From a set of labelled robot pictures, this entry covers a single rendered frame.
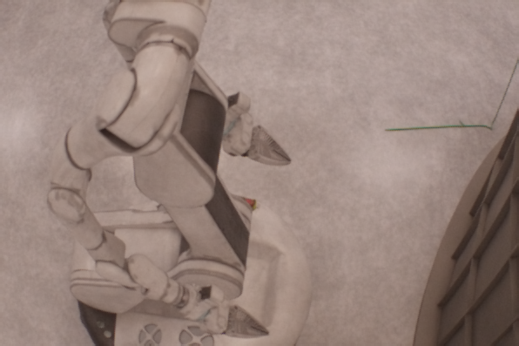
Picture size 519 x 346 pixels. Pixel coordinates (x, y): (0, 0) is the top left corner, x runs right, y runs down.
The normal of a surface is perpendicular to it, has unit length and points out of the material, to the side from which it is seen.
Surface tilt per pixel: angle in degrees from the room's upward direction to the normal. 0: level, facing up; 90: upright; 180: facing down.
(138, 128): 76
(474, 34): 0
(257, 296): 0
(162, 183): 91
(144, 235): 23
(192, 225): 90
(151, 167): 91
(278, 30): 0
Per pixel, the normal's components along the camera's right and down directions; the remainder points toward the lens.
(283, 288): 0.10, -0.52
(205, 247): -0.11, 0.84
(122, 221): -0.37, -0.53
